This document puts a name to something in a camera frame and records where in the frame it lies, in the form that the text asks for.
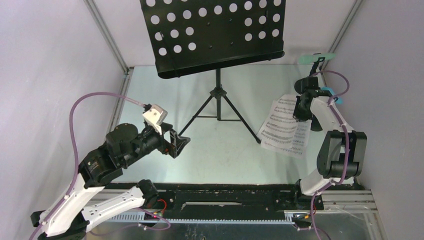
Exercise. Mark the black far microphone stand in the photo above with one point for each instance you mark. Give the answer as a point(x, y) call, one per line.
point(308, 83)

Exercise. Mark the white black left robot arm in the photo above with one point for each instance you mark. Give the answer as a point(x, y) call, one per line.
point(70, 218)

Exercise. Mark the blue toy microphone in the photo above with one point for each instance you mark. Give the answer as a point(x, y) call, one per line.
point(337, 100)

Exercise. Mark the black music stand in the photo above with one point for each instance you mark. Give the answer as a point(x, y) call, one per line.
point(193, 36)

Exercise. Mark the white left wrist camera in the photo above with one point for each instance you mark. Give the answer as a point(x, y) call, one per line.
point(154, 116)

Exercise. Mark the black microphone stand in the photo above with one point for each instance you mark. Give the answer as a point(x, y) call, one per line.
point(315, 125)
point(308, 83)

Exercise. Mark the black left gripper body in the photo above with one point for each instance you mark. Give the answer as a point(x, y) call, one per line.
point(152, 140)

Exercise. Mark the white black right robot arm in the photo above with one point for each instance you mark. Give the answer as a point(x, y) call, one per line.
point(342, 152)

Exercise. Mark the green toy microphone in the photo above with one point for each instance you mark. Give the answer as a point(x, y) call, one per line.
point(313, 58)

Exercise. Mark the aluminium table frame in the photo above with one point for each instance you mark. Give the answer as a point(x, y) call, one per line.
point(190, 37)

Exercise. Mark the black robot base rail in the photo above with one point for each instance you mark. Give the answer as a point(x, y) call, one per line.
point(231, 202)

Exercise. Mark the sheet music page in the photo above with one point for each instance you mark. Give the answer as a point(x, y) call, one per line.
point(282, 109)
point(289, 139)

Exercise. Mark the black near microphone stand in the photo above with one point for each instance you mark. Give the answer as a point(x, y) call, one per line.
point(315, 125)

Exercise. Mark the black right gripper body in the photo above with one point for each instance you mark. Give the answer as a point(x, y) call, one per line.
point(301, 112)

